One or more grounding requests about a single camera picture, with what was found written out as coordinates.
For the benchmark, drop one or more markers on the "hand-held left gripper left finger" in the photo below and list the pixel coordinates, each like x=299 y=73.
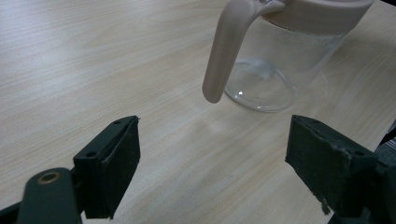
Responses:
x=107 y=168

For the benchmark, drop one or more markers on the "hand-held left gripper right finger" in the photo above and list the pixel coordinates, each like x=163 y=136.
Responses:
x=323 y=161

